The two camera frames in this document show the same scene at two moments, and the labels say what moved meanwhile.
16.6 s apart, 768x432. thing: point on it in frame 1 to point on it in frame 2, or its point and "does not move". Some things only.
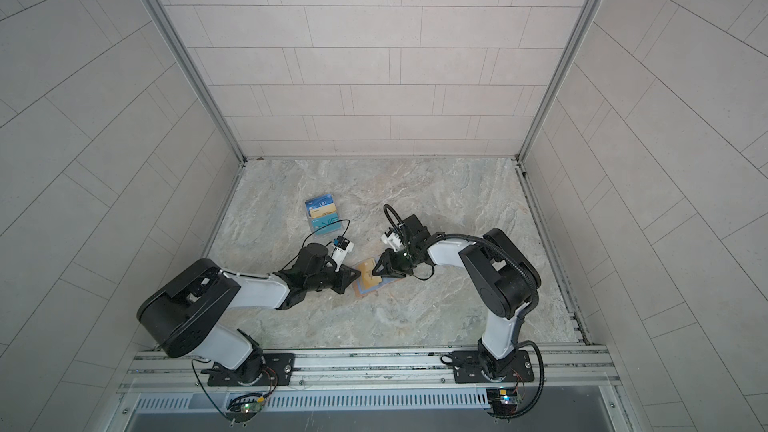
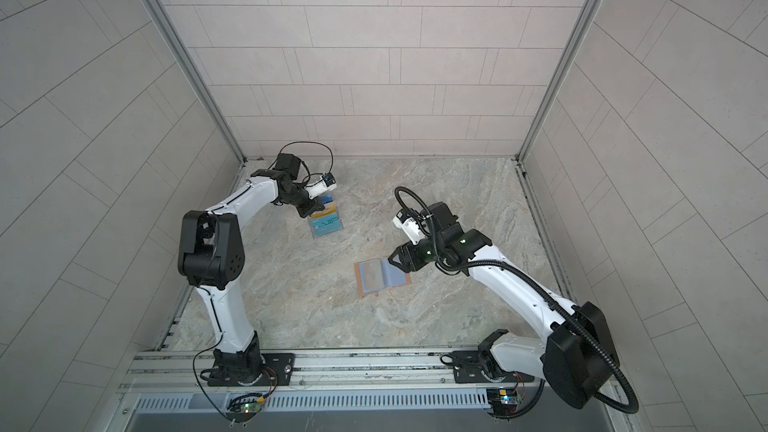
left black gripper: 340,289 to 311,205
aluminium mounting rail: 562,371 does not move
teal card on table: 324,220 does not move
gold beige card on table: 324,210 does not move
